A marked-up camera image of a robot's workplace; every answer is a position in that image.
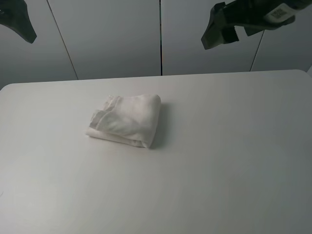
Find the white towel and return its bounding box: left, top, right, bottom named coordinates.
left=86, top=95, right=161, bottom=148

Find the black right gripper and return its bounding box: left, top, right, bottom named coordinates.
left=201, top=0, right=309, bottom=50

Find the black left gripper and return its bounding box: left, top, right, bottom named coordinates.
left=0, top=0, right=37, bottom=44

